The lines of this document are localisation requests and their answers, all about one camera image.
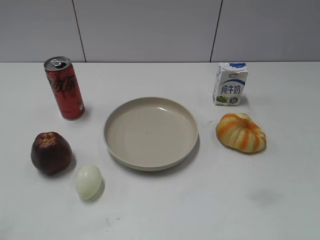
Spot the white egg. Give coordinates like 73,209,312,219
75,164,103,200

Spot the beige round plate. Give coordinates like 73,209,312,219
103,97,199,172

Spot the peeled orange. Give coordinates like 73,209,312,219
215,113,267,154

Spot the white blue milk carton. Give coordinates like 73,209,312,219
212,62,248,106

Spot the red soda can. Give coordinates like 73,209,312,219
43,56,85,120

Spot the dark red apple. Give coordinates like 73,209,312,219
30,131,72,176

